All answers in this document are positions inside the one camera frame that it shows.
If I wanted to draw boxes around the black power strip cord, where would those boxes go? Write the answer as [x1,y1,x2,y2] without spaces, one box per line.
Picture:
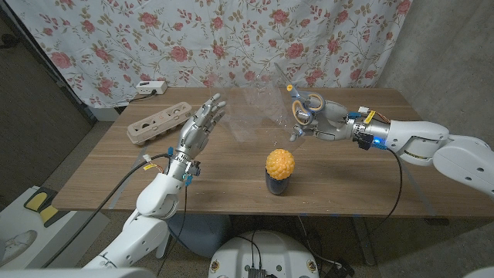
[129,90,158,103]

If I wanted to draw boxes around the black partition frame post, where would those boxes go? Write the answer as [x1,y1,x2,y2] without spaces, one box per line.
[0,5,97,125]

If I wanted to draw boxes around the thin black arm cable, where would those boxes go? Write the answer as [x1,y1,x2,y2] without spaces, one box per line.
[370,148,404,235]
[156,185,190,277]

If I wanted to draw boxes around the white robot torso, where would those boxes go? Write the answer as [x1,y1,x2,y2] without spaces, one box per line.
[208,230,320,278]

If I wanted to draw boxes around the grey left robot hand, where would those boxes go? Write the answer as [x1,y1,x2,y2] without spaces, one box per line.
[175,92,228,164]

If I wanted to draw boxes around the yellow black foot pedal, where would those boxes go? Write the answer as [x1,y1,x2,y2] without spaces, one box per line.
[22,186,59,227]

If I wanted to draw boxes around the bumpy orange ball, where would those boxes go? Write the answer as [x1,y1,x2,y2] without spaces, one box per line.
[265,148,296,181]

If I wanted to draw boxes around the black power adapter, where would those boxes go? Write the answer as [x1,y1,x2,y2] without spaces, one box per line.
[326,262,356,278]

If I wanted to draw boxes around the beige egg carton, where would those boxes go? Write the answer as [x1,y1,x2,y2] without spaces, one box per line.
[127,101,194,145]

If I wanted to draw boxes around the white robot body rim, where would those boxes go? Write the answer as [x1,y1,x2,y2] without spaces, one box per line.
[0,267,157,278]

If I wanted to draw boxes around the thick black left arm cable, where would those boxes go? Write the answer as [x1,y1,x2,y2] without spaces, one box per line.
[40,153,171,269]

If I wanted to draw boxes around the white sneaker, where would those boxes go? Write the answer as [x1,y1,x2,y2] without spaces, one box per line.
[0,230,39,266]

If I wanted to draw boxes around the dark cup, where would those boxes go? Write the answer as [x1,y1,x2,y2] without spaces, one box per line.
[264,169,291,196]

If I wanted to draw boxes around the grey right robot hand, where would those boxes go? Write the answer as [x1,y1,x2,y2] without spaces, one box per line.
[289,99,355,143]

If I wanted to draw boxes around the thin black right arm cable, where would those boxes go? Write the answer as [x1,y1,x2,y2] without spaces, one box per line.
[370,148,404,235]

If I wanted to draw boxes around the transparent cling film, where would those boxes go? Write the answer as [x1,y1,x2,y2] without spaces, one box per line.
[208,75,306,150]

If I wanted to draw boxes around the orange grey handled scissors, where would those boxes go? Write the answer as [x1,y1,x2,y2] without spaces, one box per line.
[274,63,327,127]

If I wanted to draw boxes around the white floor platform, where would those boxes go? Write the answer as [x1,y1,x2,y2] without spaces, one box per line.
[0,185,111,270]

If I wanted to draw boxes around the white power strip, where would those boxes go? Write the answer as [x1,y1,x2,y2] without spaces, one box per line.
[135,80,168,96]

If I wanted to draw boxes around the floral rose curtain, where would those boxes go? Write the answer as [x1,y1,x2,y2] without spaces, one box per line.
[5,0,414,109]

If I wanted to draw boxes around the grey table leg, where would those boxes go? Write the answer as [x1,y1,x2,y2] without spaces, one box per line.
[351,216,376,266]

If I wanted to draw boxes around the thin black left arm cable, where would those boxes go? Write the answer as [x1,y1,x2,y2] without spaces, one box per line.
[156,185,190,277]

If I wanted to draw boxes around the white table leg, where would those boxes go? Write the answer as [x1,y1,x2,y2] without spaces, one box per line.
[156,231,171,259]

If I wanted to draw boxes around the blue grey stool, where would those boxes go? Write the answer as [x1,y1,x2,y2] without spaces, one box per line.
[165,213,232,259]

